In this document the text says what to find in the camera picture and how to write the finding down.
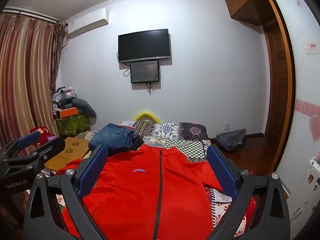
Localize red zip jacket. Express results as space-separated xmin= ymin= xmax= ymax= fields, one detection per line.
xmin=55 ymin=143 xmax=257 ymax=240

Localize red plush toy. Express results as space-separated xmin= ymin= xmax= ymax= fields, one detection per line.
xmin=30 ymin=126 xmax=51 ymax=146

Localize white appliance with stickers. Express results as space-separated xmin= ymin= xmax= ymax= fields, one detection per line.
xmin=287 ymin=153 xmax=319 ymax=239

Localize green patterned storage box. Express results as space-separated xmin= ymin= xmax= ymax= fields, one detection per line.
xmin=56 ymin=114 xmax=90 ymax=136

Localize orange flat box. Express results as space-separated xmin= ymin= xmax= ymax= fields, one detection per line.
xmin=59 ymin=107 xmax=78 ymax=118

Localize folded blue jeans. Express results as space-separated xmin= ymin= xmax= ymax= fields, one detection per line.
xmin=88 ymin=123 xmax=136 ymax=154

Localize striped brown curtain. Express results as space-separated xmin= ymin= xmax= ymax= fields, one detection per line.
xmin=1 ymin=13 xmax=66 ymax=146

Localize grey backpack on floor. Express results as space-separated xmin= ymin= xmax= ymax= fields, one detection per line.
xmin=216 ymin=128 xmax=249 ymax=152

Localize folded black garment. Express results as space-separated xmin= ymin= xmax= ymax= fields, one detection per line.
xmin=130 ymin=133 xmax=144 ymax=151

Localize patchwork patterned bedspread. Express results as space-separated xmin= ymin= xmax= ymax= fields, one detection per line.
xmin=56 ymin=120 xmax=249 ymax=239

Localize brown wooden wardrobe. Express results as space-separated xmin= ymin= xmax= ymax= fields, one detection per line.
xmin=225 ymin=0 xmax=296 ymax=174

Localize small black wall monitor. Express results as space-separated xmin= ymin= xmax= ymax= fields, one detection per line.
xmin=130 ymin=60 xmax=160 ymax=83

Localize white wall air conditioner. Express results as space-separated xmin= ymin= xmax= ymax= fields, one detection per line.
xmin=68 ymin=8 xmax=109 ymax=38

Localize large black wall television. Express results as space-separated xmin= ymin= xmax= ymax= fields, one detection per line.
xmin=118 ymin=29 xmax=171 ymax=63

